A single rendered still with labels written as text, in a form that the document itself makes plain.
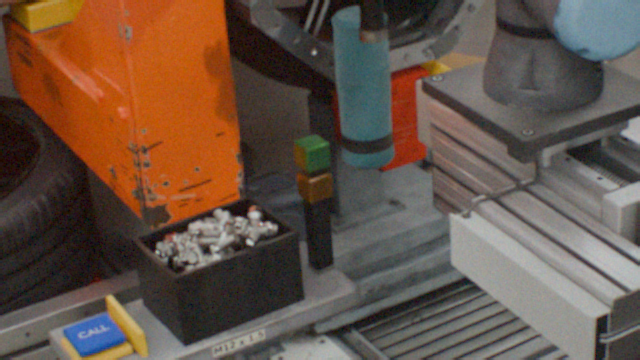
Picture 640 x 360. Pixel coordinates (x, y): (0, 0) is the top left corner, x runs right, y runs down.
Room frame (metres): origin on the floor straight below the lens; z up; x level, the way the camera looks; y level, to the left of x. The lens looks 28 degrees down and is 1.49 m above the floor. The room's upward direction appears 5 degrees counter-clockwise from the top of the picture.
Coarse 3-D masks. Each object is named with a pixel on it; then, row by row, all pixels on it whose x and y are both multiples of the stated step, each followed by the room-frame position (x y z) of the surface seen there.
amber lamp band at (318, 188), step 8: (296, 176) 1.70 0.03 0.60; (304, 176) 1.68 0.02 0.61; (320, 176) 1.68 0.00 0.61; (328, 176) 1.68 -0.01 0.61; (304, 184) 1.68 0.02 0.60; (312, 184) 1.67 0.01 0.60; (320, 184) 1.67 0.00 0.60; (328, 184) 1.68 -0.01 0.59; (304, 192) 1.68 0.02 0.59; (312, 192) 1.67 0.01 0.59; (320, 192) 1.67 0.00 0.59; (328, 192) 1.68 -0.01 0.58; (312, 200) 1.67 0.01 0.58; (320, 200) 1.67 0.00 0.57
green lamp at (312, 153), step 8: (312, 136) 1.71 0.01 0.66; (296, 144) 1.69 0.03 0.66; (304, 144) 1.68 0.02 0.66; (312, 144) 1.68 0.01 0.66; (320, 144) 1.68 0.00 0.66; (328, 144) 1.68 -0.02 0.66; (296, 152) 1.69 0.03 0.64; (304, 152) 1.67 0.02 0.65; (312, 152) 1.67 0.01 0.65; (320, 152) 1.68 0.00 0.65; (328, 152) 1.68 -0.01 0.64; (296, 160) 1.69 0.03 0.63; (304, 160) 1.67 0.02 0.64; (312, 160) 1.67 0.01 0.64; (320, 160) 1.68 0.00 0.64; (328, 160) 1.68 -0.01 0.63; (304, 168) 1.67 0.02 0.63; (312, 168) 1.67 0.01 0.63; (320, 168) 1.68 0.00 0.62
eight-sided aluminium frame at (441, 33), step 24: (240, 0) 2.01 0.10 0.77; (264, 0) 1.99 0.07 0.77; (456, 0) 2.23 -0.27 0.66; (480, 0) 2.19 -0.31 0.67; (264, 24) 1.99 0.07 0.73; (288, 24) 2.01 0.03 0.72; (432, 24) 2.19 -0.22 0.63; (456, 24) 2.17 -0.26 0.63; (288, 48) 2.01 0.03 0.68; (312, 48) 2.03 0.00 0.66; (408, 48) 2.12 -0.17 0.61; (432, 48) 2.14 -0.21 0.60
